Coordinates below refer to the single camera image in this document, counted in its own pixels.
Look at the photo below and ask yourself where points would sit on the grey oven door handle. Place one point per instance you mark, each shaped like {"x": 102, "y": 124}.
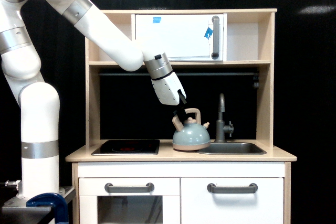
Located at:
{"x": 109, "y": 188}

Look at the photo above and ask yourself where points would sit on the grey toy faucet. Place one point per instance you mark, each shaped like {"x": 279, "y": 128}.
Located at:
{"x": 221, "y": 127}

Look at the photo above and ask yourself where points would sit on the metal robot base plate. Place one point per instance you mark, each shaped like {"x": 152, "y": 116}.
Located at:
{"x": 18, "y": 202}

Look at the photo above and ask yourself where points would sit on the white oven door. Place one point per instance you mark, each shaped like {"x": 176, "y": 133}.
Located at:
{"x": 159, "y": 206}

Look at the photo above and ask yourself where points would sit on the black toy stove top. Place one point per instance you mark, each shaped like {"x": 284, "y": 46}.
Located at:
{"x": 128, "y": 147}

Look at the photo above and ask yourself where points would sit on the wooden toy kitchen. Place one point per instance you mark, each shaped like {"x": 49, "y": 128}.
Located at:
{"x": 246, "y": 78}

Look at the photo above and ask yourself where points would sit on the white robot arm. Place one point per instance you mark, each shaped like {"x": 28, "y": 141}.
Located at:
{"x": 39, "y": 102}

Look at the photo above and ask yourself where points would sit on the blue c-clamp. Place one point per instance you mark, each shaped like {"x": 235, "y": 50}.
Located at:
{"x": 54, "y": 200}

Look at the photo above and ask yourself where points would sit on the grey cabinet door handle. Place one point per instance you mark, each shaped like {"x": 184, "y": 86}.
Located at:
{"x": 251, "y": 189}

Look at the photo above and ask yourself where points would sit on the white toy microwave door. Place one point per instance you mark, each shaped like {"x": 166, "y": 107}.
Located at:
{"x": 182, "y": 35}

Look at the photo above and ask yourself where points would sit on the white cabinet door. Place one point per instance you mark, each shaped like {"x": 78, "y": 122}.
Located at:
{"x": 200, "y": 206}

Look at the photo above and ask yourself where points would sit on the blue tape right piece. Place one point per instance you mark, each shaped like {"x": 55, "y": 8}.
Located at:
{"x": 208, "y": 33}

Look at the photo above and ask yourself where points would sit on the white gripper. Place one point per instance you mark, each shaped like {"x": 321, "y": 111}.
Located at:
{"x": 170, "y": 91}

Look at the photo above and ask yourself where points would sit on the blue tape piece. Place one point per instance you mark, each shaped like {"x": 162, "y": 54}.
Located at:
{"x": 208, "y": 33}
{"x": 157, "y": 19}

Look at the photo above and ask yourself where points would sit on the grey toy sink basin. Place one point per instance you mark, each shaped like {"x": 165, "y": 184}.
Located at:
{"x": 232, "y": 148}

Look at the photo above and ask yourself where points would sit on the grey-blue toy teapot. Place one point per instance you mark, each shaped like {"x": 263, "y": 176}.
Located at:
{"x": 190, "y": 135}

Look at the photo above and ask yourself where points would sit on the blue tape top piece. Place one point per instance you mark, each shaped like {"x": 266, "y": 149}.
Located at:
{"x": 157, "y": 19}

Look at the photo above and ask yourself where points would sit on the grey microwave handle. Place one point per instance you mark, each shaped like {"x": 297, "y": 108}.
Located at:
{"x": 215, "y": 53}

